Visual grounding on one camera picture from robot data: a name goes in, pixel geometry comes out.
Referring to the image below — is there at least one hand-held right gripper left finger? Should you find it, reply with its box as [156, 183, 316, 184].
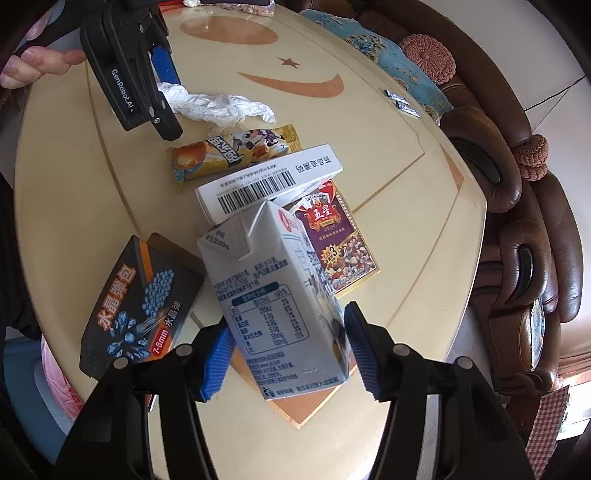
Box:
[53, 323, 238, 480]

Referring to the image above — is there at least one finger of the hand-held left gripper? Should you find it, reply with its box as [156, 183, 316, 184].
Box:
[143, 18, 182, 88]
[148, 88, 184, 140]

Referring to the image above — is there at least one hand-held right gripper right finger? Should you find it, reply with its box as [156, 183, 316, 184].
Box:
[344, 302, 536, 480]

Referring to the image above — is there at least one white tissue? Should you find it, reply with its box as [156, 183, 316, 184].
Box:
[157, 82, 277, 127]

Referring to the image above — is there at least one yellow snack wrapper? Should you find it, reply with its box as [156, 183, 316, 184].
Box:
[166, 124, 301, 185]

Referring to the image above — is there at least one white milk carton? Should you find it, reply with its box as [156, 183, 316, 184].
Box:
[198, 199, 354, 401]

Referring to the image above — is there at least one black box with orange stripe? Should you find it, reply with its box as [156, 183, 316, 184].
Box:
[79, 234, 206, 381]

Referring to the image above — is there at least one white barcode box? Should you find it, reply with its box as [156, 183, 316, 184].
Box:
[195, 144, 344, 227]

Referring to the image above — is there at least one red playing card box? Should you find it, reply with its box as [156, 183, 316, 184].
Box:
[288, 180, 379, 296]

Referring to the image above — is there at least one pink bag lined trash bin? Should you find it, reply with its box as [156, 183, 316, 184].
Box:
[41, 337, 86, 421]

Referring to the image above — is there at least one blue plastic stool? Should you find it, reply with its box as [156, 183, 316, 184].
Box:
[4, 342, 70, 462]

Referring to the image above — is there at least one person's left hand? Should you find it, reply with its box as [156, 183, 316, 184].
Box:
[0, 46, 87, 90]

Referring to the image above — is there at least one red checkered cloth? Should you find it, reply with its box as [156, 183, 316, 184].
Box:
[517, 385, 571, 462]

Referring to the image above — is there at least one brown leather sofa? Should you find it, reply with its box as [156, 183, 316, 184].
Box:
[295, 0, 583, 398]

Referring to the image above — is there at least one blue patterned cushion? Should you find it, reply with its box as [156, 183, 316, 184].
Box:
[300, 9, 455, 123]

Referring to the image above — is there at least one pink crocheted round cushion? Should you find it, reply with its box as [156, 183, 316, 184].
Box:
[399, 33, 457, 84]
[512, 135, 552, 182]

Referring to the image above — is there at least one thin black cable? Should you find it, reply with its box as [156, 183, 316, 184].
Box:
[524, 76, 591, 112]

